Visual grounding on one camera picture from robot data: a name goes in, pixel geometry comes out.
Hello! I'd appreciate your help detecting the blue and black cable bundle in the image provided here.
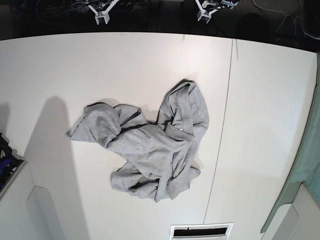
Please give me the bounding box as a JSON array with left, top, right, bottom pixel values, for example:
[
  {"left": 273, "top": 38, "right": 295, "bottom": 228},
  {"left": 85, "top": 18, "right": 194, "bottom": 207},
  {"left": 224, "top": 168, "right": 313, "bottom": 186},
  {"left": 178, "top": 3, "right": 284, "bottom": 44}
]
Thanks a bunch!
[{"left": 0, "top": 132, "right": 23, "bottom": 192}]

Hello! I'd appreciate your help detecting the grey t-shirt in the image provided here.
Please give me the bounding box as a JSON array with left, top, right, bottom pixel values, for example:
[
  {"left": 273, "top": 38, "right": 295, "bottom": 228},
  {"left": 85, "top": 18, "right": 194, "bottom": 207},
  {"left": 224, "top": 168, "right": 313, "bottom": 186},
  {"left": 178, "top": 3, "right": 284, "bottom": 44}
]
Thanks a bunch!
[{"left": 68, "top": 80, "right": 209, "bottom": 202}]

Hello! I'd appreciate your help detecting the white slotted vent panel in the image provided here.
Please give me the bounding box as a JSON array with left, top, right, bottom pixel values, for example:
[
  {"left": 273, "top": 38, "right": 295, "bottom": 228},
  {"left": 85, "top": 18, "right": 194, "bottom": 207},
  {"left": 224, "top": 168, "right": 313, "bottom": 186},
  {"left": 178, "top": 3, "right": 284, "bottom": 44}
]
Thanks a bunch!
[{"left": 169, "top": 222, "right": 234, "bottom": 240}]

